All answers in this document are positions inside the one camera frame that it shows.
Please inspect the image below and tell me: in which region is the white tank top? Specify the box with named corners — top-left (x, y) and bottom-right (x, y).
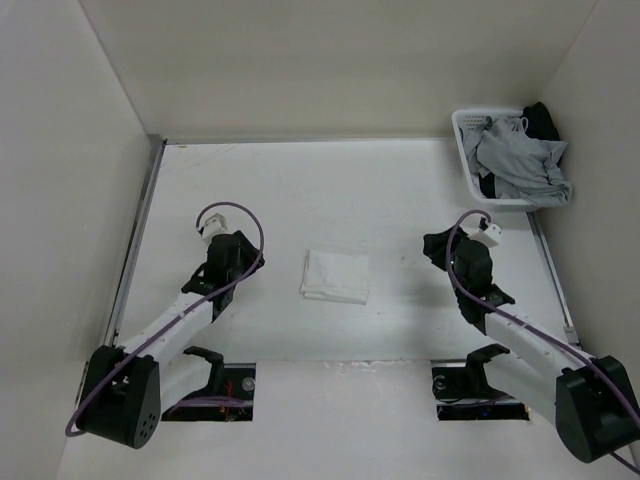
top-left (300, 250), bottom-right (370, 305)

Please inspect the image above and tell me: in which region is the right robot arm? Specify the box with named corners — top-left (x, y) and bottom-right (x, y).
top-left (423, 228), bottom-right (639, 463)

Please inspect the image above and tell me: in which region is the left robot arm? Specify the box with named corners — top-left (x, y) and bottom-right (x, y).
top-left (66, 231), bottom-right (264, 449)

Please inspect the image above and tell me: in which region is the grey tank top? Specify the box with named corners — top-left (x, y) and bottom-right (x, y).
top-left (462, 117), bottom-right (573, 208)

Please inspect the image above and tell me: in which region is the black tank top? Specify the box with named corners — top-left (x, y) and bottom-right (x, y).
top-left (521, 101), bottom-right (561, 141)

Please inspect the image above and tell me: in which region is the white plastic laundry basket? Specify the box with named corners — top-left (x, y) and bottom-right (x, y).
top-left (451, 106), bottom-right (536, 212)

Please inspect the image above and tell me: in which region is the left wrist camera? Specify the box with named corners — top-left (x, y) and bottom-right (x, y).
top-left (196, 213), bottom-right (228, 245)

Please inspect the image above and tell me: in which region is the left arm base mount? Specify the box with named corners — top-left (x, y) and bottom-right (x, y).
top-left (161, 346), bottom-right (257, 422)

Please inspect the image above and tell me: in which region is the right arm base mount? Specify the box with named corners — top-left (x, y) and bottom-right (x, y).
top-left (431, 344), bottom-right (530, 421)

